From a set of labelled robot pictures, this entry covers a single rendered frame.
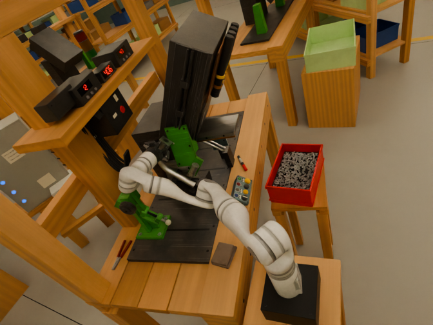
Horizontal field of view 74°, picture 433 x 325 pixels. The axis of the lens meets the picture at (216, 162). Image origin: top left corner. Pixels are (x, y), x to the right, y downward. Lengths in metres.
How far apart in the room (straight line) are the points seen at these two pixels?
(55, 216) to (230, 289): 0.76
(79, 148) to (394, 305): 1.86
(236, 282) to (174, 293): 0.26
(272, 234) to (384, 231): 1.59
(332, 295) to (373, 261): 1.06
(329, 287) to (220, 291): 0.39
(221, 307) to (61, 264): 0.61
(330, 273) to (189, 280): 0.55
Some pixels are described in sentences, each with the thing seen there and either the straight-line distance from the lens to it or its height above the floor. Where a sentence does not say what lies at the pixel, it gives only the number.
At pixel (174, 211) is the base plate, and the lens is 1.50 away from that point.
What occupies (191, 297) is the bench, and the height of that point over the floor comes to 0.88.
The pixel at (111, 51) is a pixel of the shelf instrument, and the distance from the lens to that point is 1.50.
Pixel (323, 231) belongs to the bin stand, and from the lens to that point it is 1.59.
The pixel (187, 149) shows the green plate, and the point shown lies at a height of 1.16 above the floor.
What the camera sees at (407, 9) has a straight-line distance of 3.84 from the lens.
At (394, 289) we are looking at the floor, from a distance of 2.12.
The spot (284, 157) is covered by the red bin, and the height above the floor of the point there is 0.88.
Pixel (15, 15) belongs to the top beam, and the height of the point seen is 1.89.
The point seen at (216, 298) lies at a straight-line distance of 1.17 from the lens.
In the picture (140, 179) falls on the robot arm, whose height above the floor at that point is 1.30.
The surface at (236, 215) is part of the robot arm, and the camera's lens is 0.90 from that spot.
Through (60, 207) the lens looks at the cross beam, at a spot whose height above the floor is 1.25.
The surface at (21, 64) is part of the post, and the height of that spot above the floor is 1.76.
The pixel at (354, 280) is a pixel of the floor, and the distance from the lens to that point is 2.12.
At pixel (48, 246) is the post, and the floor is 1.26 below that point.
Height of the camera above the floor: 1.92
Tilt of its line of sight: 38 degrees down
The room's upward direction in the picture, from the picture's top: 24 degrees counter-clockwise
